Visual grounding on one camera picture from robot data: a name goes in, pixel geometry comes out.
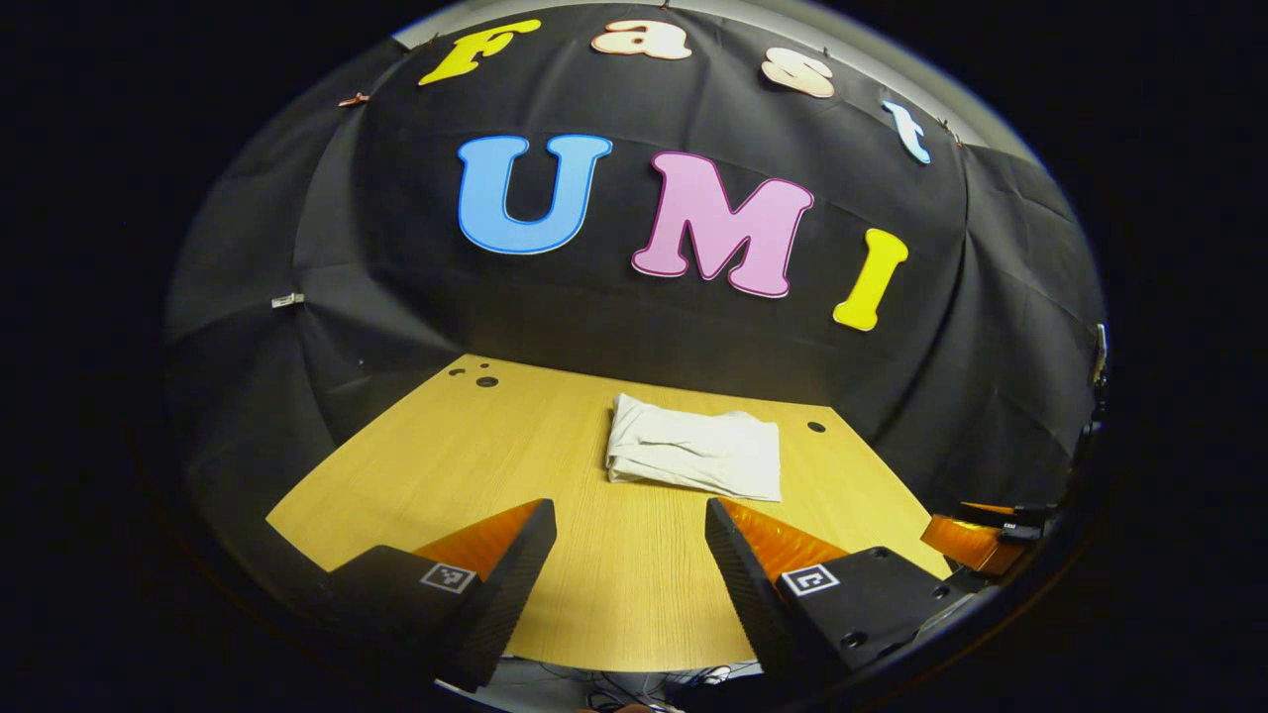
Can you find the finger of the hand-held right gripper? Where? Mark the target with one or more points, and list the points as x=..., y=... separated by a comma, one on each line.
x=1020, y=515
x=966, y=543

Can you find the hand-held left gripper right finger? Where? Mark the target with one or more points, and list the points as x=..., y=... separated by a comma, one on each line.
x=743, y=594

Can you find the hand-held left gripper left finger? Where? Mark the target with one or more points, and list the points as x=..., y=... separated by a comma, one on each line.
x=510, y=584

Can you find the white jeans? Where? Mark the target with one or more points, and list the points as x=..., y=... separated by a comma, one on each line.
x=693, y=451

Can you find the black backdrop cloth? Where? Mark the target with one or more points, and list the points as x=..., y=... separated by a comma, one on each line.
x=644, y=327

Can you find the silver clip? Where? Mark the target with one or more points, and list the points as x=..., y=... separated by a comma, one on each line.
x=287, y=299

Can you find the copper clip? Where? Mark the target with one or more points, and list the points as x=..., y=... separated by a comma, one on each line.
x=353, y=99

